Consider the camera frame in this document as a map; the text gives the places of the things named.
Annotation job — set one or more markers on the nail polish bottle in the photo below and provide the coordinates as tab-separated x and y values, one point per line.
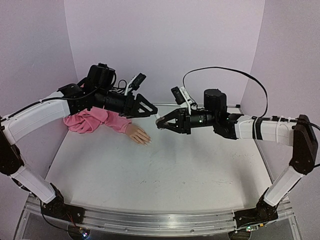
161	123

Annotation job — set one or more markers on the pink sleeve cloth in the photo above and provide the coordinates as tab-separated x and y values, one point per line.
87	121

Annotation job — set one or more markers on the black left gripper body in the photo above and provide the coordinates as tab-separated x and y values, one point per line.
103	99

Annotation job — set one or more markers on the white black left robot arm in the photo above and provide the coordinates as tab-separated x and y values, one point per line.
54	107

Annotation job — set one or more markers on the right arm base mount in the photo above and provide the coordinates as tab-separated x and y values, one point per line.
262	213

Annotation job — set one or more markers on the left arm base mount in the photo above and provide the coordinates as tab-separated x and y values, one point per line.
58	209

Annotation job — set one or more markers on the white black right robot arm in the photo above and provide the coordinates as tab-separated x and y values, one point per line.
297	133

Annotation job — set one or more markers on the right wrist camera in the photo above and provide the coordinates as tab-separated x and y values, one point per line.
182	98

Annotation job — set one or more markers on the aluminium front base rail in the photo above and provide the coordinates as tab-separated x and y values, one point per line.
165	224

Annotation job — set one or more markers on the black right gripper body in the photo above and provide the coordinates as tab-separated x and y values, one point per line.
186	120

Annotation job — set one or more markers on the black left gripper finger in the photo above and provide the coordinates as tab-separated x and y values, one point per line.
144	106
140	113

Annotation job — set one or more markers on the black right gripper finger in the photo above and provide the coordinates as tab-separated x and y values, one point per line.
177	114
172	127

